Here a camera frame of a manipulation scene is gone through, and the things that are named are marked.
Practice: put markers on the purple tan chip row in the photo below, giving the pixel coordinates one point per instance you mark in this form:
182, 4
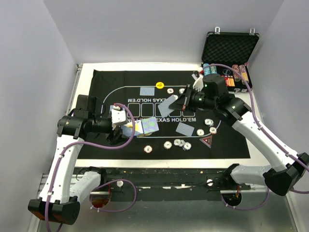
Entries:
243, 72

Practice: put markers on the red triangular dealer marker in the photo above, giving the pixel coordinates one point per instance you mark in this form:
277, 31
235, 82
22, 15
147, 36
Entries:
207, 141

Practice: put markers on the blue playing card deck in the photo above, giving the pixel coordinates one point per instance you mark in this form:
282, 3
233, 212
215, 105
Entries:
143, 127

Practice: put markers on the black aluminium poker chip case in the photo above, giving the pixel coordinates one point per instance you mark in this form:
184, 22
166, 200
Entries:
224, 49

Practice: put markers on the red orange card box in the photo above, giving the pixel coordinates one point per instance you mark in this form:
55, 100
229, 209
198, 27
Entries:
229, 81

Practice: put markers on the black poker table mat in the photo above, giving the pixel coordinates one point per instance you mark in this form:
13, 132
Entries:
123, 87

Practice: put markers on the aluminium mounting rail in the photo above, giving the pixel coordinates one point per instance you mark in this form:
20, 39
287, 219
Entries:
169, 183

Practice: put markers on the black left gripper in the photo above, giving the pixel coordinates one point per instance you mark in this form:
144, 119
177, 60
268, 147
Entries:
117, 138

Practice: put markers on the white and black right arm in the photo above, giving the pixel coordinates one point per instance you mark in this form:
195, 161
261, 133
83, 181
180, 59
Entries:
286, 166

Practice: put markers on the light blue chip row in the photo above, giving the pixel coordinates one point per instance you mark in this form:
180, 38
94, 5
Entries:
206, 69

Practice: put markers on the green chip row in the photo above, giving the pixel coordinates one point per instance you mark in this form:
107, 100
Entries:
213, 69

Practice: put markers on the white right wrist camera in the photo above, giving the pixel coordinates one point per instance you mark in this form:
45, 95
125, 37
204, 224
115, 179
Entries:
198, 84

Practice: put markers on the blue white chip stack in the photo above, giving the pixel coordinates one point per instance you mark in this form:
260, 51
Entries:
186, 146

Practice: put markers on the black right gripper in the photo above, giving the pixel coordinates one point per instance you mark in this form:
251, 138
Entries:
183, 102

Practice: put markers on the red white chip near edge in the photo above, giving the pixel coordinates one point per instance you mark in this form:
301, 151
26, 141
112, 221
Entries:
148, 149

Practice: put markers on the blue white 5 chip right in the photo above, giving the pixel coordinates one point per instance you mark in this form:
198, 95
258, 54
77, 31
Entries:
209, 122

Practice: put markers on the red brown chip row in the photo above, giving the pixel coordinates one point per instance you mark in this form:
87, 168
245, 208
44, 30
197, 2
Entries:
235, 67

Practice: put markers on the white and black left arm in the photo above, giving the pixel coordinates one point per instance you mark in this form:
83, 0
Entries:
59, 201

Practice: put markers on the yellow round dealer button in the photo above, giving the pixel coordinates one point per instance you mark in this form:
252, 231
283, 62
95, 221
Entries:
159, 85

